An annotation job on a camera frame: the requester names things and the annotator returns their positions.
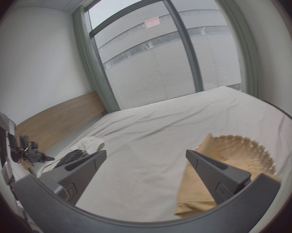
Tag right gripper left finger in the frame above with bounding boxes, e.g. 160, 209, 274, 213
40, 150, 108, 206

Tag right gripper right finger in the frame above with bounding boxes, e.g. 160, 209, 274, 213
185, 150, 252, 206

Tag tan shorts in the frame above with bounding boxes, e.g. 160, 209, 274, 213
175, 133, 281, 215

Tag black garment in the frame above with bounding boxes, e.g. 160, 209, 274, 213
54, 150, 84, 169

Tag white garment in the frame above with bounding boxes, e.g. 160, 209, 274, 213
71, 136, 105, 155

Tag green garment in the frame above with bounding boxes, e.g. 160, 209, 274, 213
83, 143, 105, 158

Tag round woven basket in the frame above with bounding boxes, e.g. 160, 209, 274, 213
197, 134, 277, 177

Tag bed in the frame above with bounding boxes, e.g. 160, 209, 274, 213
15, 86, 292, 221

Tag grey-green curtain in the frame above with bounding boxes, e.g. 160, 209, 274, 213
73, 6, 121, 113
204, 0, 261, 99

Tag window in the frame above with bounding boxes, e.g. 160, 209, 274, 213
88, 0, 243, 111

